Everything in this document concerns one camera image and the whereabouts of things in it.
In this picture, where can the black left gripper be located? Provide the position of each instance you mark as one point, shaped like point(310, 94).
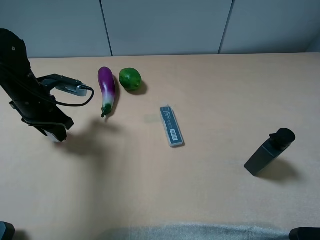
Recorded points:
point(36, 112)

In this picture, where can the small white yogurt bottle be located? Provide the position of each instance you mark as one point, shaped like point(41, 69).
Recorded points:
point(54, 138)

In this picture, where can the black left robot base corner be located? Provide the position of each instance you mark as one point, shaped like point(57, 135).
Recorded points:
point(7, 231)

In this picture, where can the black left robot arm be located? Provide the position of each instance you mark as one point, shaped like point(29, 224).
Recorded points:
point(15, 67)

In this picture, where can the black right robot base corner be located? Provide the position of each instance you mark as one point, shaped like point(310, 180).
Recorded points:
point(305, 233)

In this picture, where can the purple toy eggplant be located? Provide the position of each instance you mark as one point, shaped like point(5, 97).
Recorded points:
point(108, 90)

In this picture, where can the green lime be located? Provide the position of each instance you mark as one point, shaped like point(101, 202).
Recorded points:
point(130, 79)

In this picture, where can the grey pencil lead case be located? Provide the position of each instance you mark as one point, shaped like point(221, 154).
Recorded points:
point(171, 127)

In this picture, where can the grey cloth at table edge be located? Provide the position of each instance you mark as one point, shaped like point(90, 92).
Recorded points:
point(194, 232)

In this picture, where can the black pump bottle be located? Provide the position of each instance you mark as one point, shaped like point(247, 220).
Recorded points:
point(273, 147)

